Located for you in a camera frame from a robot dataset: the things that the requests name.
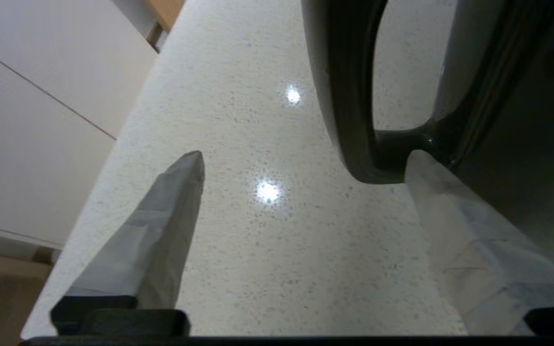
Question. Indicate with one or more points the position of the black electric kettle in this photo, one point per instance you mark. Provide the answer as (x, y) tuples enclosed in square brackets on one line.
[(522, 120)]

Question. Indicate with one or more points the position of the light wooden door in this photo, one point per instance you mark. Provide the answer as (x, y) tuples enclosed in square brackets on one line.
[(164, 12)]

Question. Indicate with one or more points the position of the white storage cabinet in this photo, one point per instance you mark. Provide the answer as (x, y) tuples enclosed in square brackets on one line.
[(31, 120)]

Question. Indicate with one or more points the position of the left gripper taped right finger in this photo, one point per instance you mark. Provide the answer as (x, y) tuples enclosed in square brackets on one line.
[(479, 254)]

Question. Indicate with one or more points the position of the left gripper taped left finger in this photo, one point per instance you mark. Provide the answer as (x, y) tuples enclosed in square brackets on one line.
[(147, 245)]

